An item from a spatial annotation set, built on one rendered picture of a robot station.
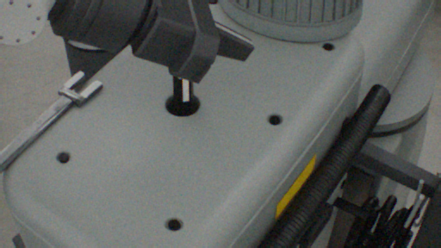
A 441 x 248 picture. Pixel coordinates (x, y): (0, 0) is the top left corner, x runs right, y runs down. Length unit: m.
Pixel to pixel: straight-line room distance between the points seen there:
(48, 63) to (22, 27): 3.33
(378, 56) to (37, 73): 2.97
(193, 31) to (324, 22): 0.24
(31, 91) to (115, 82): 2.97
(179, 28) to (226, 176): 0.15
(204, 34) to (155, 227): 0.18
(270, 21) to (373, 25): 0.34
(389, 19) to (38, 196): 0.72
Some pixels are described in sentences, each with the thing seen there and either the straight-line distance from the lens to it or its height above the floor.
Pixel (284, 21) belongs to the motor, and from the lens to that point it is 0.79.
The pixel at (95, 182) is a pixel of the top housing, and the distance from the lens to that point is 0.65.
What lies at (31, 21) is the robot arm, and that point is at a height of 2.08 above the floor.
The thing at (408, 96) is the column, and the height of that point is 1.56.
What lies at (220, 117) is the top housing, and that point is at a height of 1.89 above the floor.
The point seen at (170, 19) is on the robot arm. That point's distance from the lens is 0.60.
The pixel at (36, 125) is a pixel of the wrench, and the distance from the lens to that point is 0.71.
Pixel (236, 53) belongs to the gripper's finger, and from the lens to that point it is 0.67.
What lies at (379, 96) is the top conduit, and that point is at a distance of 0.89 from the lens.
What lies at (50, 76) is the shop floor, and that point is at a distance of 3.78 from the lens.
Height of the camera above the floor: 2.38
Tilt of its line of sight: 45 degrees down
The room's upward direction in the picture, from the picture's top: 1 degrees clockwise
